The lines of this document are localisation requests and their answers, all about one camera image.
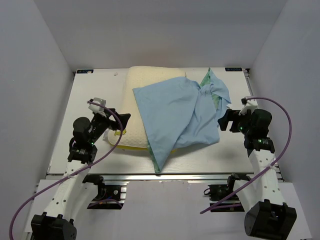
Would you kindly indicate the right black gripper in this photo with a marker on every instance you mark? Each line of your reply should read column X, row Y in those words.
column 232, row 115

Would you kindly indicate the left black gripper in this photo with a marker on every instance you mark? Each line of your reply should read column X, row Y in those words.
column 113, row 125

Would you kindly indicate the cream yellow foam pillow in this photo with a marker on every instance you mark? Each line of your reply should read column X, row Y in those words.
column 137, row 80

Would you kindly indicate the light blue pillowcase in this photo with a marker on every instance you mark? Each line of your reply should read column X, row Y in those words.
column 180, row 112

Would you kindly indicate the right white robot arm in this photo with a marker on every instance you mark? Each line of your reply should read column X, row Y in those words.
column 267, row 215

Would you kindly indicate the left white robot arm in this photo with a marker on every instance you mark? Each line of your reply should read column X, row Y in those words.
column 77, row 189

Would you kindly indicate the right blue table sticker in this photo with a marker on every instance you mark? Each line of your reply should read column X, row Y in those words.
column 233, row 69

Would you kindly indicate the blue table sticker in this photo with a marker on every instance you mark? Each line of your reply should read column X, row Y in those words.
column 84, row 71
column 233, row 69

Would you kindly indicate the left blue table sticker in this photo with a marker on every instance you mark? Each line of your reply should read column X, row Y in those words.
column 84, row 71

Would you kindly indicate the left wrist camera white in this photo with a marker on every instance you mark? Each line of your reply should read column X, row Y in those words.
column 96, row 105

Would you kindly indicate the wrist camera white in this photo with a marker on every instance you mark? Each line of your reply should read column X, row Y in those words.
column 96, row 105
column 249, row 104

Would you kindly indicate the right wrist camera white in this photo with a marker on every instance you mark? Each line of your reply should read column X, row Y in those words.
column 249, row 104

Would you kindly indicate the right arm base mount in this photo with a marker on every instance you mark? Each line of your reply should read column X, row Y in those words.
column 216, row 192

